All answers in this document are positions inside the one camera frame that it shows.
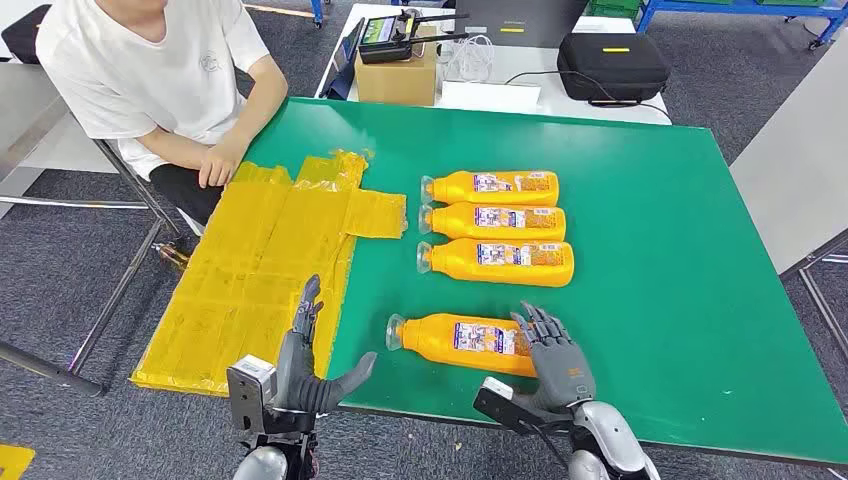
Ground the person's left hand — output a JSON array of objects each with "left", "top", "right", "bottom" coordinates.
[{"left": 197, "top": 140, "right": 248, "bottom": 190}]

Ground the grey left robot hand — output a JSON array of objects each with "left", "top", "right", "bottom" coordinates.
[{"left": 271, "top": 273, "right": 379, "bottom": 417}]

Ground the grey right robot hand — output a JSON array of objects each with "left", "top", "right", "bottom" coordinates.
[{"left": 510, "top": 301, "right": 598, "bottom": 415}]

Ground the orange detergent bottle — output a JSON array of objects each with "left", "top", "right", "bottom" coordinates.
[
  {"left": 417, "top": 201, "right": 568, "bottom": 243},
  {"left": 385, "top": 312, "right": 539, "bottom": 379},
  {"left": 419, "top": 170, "right": 561, "bottom": 208},
  {"left": 415, "top": 237, "right": 576, "bottom": 289}
]

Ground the yellow tape mat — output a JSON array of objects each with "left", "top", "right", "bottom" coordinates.
[{"left": 129, "top": 148, "right": 409, "bottom": 399}]

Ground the person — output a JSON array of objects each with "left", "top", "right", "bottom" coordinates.
[{"left": 36, "top": 0, "right": 291, "bottom": 227}]

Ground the dark tablet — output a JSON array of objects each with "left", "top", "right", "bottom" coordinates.
[{"left": 319, "top": 16, "right": 367, "bottom": 102}]

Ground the brown cardboard box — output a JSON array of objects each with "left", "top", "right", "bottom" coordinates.
[{"left": 354, "top": 25, "right": 440, "bottom": 107}]

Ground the black remote controller with antennas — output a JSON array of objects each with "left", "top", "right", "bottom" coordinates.
[{"left": 357, "top": 9, "right": 472, "bottom": 66}]

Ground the black carry case yellow label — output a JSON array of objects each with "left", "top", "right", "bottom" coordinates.
[
  {"left": 1, "top": 3, "right": 54, "bottom": 66},
  {"left": 556, "top": 31, "right": 672, "bottom": 104}
]

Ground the white flat box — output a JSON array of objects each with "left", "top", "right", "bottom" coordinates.
[{"left": 439, "top": 79, "right": 543, "bottom": 115}]

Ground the yellow floor sticker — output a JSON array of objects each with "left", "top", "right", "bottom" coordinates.
[{"left": 0, "top": 443, "right": 36, "bottom": 480}]

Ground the white table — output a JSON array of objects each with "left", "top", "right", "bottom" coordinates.
[{"left": 313, "top": 3, "right": 674, "bottom": 127}]

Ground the grey table top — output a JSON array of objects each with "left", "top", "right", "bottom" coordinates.
[{"left": 728, "top": 33, "right": 848, "bottom": 276}]

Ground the grey laptop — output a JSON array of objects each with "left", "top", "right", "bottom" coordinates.
[{"left": 453, "top": 0, "right": 591, "bottom": 49}]

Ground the green plastic crate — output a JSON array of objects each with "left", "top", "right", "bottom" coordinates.
[{"left": 586, "top": 0, "right": 644, "bottom": 20}]

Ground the blue metal rack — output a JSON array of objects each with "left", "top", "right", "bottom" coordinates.
[{"left": 635, "top": 0, "right": 848, "bottom": 51}]

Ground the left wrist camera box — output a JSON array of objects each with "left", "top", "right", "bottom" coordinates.
[{"left": 226, "top": 354, "right": 278, "bottom": 435}]

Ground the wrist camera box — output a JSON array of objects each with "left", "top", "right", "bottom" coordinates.
[
  {"left": 472, "top": 377, "right": 571, "bottom": 435},
  {"left": 226, "top": 354, "right": 278, "bottom": 435}
]

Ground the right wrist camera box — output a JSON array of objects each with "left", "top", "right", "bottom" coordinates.
[{"left": 472, "top": 377, "right": 571, "bottom": 435}]

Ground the steel frame table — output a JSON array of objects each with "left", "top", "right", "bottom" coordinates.
[{"left": 0, "top": 62, "right": 183, "bottom": 399}]

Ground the white cable bundle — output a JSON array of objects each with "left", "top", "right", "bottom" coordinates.
[{"left": 437, "top": 34, "right": 497, "bottom": 84}]

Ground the metal table frame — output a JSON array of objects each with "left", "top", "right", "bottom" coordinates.
[{"left": 778, "top": 228, "right": 848, "bottom": 366}]

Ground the thin black cable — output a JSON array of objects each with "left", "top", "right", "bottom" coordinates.
[{"left": 503, "top": 69, "right": 674, "bottom": 124}]

